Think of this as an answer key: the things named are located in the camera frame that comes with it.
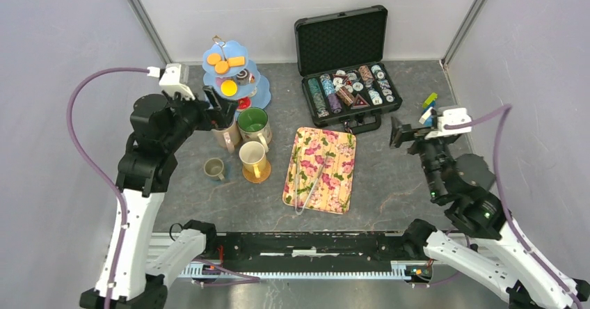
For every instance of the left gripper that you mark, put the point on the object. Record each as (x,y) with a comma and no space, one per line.
(179,95)

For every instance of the blue three-tier cake stand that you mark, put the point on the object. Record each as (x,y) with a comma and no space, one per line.
(234,75)

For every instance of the square yellow biscuit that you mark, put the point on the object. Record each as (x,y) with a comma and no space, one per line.
(236,61)

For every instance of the colourful toy block stack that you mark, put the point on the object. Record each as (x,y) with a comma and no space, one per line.
(427,107)

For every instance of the yellow mug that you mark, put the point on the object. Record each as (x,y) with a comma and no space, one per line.
(253,155)

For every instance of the round orange biscuit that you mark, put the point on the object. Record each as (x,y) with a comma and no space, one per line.
(221,67)
(213,58)

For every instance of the black poker chip case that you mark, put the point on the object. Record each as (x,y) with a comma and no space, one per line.
(339,57)

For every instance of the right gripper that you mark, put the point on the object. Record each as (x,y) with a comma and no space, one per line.
(399,132)

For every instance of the blue smiley coaster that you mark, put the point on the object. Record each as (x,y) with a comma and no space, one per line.
(227,175)

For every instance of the red glazed donut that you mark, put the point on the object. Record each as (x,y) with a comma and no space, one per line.
(244,103)

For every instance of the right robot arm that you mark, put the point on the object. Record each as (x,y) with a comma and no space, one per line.
(497,254)

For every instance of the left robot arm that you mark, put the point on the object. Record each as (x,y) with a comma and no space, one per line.
(161,123)

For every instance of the chocolate swirl cake roll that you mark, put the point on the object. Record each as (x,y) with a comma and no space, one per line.
(244,77)

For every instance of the small beige cup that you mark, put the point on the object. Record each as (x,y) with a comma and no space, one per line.
(214,168)

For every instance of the floral rectangular tray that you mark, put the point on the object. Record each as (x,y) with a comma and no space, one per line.
(334,190)

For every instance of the beige mug purple inside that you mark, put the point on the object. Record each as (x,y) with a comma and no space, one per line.
(228,138)

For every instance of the green-inside floral mug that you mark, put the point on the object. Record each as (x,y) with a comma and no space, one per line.
(254,125)

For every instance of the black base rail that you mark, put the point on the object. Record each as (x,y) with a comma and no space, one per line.
(248,245)

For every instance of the silver serving tongs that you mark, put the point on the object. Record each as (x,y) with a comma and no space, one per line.
(299,210)

